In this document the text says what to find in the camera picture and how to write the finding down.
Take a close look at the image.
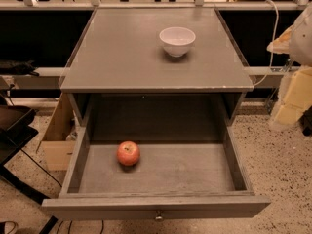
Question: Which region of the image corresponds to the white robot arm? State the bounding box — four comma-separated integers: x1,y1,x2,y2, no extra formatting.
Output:
267,5,312,131

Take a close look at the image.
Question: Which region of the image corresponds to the open grey top drawer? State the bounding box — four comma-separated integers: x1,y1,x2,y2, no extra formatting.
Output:
41,93,271,221

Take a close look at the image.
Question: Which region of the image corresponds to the metal drawer knob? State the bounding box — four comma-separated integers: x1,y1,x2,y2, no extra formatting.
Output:
155,211,164,222

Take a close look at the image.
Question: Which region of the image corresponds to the black bag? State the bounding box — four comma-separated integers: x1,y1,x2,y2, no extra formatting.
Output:
0,59,39,76

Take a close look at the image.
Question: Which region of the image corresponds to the cardboard box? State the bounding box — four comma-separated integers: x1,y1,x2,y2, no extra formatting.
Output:
40,94,75,171

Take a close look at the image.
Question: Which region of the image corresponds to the white cable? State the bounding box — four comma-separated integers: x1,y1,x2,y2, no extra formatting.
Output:
253,0,281,87

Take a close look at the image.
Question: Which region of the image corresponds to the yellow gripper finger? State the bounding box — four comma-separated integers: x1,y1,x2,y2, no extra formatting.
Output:
267,26,293,54

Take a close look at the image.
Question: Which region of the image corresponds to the grey wooden cabinet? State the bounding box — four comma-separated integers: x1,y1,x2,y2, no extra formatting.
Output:
61,8,253,121

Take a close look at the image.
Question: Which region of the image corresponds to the red apple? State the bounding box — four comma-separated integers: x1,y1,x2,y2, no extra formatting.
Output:
117,141,140,166

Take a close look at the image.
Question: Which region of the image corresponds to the black chair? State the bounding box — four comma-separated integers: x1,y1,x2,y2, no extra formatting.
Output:
0,95,59,234

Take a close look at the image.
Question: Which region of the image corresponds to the white ceramic bowl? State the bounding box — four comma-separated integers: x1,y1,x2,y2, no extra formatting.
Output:
159,27,196,58

